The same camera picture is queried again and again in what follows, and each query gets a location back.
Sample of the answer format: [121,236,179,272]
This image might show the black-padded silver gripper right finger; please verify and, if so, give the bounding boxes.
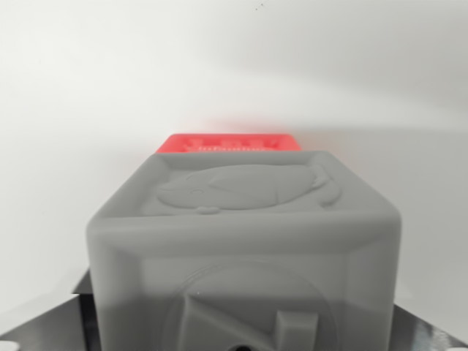
[389,303,468,351]

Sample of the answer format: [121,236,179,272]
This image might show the black-padded silver gripper left finger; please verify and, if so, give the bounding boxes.
[0,271,100,351]

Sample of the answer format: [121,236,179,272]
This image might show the grey embossed plastic cube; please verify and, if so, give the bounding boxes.
[86,149,402,351]

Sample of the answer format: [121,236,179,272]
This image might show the red embossed plastic cube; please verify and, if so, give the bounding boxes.
[154,132,303,155]

